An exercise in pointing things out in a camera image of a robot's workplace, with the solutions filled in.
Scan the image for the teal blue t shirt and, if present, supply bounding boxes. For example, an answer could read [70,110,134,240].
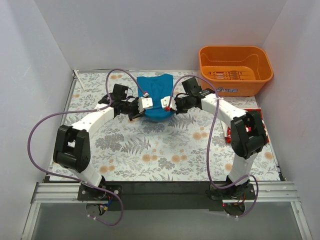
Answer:
[137,73,174,122]

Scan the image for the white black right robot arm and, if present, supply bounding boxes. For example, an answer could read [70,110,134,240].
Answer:
[163,75,268,199]

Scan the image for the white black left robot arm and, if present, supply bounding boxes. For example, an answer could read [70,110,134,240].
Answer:
[53,84,153,200]

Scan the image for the floral patterned table mat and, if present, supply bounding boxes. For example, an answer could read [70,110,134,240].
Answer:
[67,72,280,181]

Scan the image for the folded red printed t shirt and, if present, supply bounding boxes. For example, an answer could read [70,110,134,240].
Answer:
[220,107,270,144]

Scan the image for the orange plastic basket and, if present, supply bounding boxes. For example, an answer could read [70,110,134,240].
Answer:
[198,45,274,97]

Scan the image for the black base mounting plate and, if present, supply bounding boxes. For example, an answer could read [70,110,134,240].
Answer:
[77,181,256,212]

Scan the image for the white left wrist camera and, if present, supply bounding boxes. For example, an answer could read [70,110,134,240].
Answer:
[138,92,153,112]

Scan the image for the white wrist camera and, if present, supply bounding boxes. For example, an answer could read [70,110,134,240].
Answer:
[138,92,153,112]
[160,96,177,112]

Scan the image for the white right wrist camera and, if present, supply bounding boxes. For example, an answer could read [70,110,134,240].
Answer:
[160,96,177,112]

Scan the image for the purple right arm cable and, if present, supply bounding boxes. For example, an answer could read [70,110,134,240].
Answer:
[168,75,259,219]

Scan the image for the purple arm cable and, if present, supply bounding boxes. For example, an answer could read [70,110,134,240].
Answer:
[168,75,259,219]
[27,68,150,227]

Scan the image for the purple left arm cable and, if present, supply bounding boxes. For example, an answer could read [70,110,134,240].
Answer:
[27,68,150,227]

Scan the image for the aluminium frame rail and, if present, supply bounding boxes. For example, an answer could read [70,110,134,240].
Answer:
[31,181,301,203]

